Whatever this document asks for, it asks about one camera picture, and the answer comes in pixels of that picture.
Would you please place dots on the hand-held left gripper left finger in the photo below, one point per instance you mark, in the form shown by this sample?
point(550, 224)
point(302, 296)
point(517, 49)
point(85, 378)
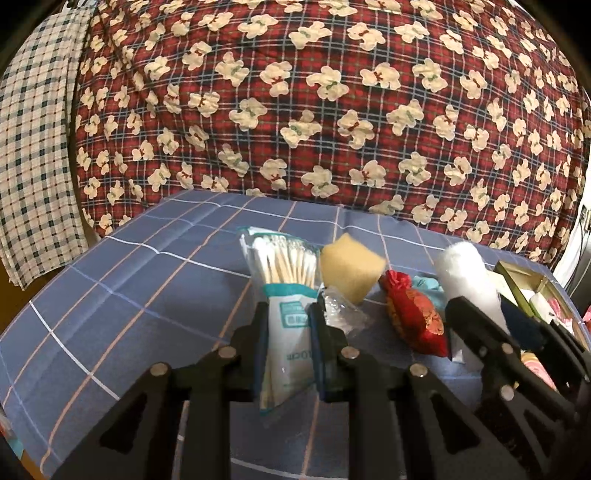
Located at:
point(261, 350)

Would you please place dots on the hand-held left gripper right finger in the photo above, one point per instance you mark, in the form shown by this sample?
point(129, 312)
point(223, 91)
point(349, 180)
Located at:
point(318, 350)

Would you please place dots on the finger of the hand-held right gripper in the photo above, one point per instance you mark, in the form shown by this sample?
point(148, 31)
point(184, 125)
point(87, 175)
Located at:
point(526, 327)
point(480, 332)

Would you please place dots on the white cloth with pink trim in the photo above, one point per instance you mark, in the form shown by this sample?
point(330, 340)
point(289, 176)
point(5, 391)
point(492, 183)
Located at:
point(541, 307)

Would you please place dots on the clear plastic bag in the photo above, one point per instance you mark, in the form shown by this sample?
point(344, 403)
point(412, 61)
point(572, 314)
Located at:
point(344, 314)

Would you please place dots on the gold rectangular tin box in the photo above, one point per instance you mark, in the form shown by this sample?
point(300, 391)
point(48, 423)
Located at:
point(517, 277)

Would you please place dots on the white gauze roll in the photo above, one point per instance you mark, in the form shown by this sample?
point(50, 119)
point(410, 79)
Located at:
point(466, 277)

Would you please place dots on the red embroidered pouch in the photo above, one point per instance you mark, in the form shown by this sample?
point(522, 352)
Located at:
point(415, 314)

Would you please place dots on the teal cloth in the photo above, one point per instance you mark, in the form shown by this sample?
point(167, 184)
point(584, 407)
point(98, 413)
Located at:
point(427, 282)

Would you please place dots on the cotton swab packet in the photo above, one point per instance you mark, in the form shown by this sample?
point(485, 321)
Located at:
point(286, 277)

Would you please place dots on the yellow sponge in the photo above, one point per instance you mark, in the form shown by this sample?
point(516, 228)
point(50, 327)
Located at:
point(351, 267)

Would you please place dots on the blue checked bedsheet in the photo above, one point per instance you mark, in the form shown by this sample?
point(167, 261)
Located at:
point(138, 300)

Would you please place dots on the red plaid bear-print blanket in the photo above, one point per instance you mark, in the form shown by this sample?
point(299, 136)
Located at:
point(323, 115)

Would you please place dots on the beige green checked hanging cloth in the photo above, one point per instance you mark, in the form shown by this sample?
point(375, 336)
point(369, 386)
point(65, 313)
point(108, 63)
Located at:
point(37, 161)

